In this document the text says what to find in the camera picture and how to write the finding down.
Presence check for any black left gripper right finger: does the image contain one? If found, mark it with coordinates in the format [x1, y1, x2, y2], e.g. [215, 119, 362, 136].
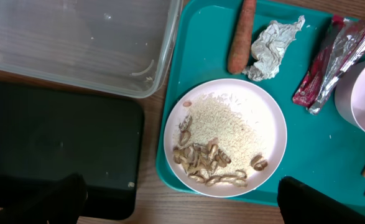
[277, 176, 365, 224]

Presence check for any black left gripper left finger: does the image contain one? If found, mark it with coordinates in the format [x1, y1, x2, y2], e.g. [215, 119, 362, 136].
[0, 174, 88, 224]

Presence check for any pink bowl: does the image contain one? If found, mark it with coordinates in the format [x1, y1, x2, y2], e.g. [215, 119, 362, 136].
[335, 61, 365, 132]

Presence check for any red snack wrapper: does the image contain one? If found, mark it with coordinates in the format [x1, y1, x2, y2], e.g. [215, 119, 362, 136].
[292, 16, 365, 115]

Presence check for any teal plastic tray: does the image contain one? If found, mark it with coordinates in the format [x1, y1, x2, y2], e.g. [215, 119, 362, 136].
[163, 1, 365, 215]

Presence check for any black tray bin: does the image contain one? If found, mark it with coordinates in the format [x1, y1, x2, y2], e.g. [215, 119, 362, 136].
[0, 83, 144, 220]

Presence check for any white plate with food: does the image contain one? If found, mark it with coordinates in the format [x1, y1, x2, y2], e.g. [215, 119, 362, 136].
[164, 78, 287, 198]

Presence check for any crumpled foil ball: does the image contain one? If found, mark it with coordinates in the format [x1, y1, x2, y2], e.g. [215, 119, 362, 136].
[242, 15, 305, 82]

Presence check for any orange carrot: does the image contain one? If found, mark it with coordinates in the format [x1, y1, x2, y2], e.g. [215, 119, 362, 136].
[227, 0, 257, 74]

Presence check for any clear plastic bin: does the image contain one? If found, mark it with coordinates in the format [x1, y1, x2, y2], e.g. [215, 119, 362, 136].
[0, 0, 183, 98]

